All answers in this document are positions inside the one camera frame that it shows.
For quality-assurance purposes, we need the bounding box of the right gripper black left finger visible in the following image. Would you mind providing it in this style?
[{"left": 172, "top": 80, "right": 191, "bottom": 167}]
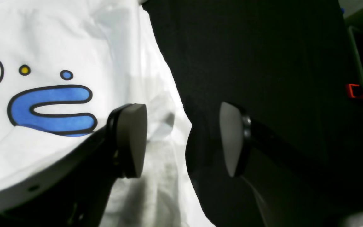
[{"left": 0, "top": 104, "right": 147, "bottom": 227}]

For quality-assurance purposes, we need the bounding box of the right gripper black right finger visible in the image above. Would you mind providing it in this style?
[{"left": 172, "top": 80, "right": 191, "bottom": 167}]
[{"left": 197, "top": 102, "right": 363, "bottom": 227}]

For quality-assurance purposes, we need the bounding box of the white printed t-shirt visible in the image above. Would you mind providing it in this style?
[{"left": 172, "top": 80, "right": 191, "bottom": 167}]
[{"left": 0, "top": 0, "right": 214, "bottom": 227}]

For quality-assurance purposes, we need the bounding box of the red clamp right edge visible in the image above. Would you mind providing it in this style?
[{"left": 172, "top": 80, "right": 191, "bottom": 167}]
[{"left": 345, "top": 84, "right": 363, "bottom": 100}]

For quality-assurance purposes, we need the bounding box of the black table cloth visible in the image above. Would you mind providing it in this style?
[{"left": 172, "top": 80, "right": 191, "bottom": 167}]
[{"left": 143, "top": 0, "right": 363, "bottom": 226}]

